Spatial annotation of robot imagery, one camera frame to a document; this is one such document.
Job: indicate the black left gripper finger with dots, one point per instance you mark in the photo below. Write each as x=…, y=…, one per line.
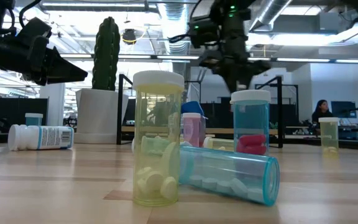
x=64, y=70

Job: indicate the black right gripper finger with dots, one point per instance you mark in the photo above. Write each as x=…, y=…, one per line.
x=235, y=82

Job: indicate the teal vial with red capsules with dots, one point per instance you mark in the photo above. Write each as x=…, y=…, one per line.
x=250, y=118

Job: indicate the pink vial white cap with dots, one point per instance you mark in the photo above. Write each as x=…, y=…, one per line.
x=191, y=129

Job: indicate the white labelled supplement bottle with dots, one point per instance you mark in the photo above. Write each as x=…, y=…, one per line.
x=42, y=137

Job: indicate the tall yellow vial white cap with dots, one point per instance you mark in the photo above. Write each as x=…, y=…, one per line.
x=157, y=124

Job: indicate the white building column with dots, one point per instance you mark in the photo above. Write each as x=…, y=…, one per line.
x=53, y=105

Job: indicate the green cactus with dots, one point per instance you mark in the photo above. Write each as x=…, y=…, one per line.
x=106, y=56

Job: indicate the blue-lidded white jar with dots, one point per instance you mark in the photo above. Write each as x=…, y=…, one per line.
x=193, y=107

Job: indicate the white plant pot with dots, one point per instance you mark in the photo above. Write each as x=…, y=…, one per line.
x=99, y=115

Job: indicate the long ceiling light strip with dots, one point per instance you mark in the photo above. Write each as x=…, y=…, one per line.
x=303, y=59
x=172, y=57

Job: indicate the large teal vial white cap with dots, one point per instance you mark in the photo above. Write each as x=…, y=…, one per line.
x=228, y=174

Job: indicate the person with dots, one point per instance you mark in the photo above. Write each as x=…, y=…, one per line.
x=322, y=113

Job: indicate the black computer monitor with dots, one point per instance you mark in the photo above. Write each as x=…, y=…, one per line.
x=343, y=109

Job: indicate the cluttered office desk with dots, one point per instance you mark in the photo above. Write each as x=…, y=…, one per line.
x=353, y=130

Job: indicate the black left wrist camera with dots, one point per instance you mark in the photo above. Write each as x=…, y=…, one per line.
x=34, y=29

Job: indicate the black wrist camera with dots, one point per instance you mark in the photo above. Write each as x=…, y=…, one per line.
x=34, y=29
x=202, y=31

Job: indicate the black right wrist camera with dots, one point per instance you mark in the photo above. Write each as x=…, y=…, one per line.
x=202, y=31

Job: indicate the wooden shelf black metal frame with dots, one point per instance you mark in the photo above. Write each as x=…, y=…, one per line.
x=280, y=102

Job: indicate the silver spiral ceiling duct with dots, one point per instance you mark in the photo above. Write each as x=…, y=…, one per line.
x=269, y=14
x=176, y=25

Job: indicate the black ceiling camera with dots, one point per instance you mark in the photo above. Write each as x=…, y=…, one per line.
x=129, y=36

